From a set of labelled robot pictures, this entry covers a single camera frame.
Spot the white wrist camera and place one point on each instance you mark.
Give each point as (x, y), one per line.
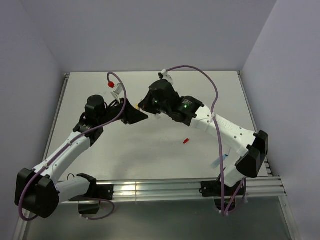
(116, 90)
(163, 75)

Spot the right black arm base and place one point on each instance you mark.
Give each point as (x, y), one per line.
(213, 188)

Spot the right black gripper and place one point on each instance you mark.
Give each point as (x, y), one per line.
(146, 104)

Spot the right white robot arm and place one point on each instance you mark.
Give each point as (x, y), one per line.
(252, 147)

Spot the clear blue highlighter pen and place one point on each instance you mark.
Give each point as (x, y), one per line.
(217, 162)

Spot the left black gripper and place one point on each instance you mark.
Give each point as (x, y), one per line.
(130, 115)

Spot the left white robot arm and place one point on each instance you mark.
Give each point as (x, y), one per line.
(39, 191)

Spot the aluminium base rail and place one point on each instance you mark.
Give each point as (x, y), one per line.
(169, 189)

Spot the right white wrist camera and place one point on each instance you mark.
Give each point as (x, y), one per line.
(163, 75)

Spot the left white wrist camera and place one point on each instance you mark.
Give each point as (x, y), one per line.
(116, 90)

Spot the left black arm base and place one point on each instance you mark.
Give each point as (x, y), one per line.
(100, 191)

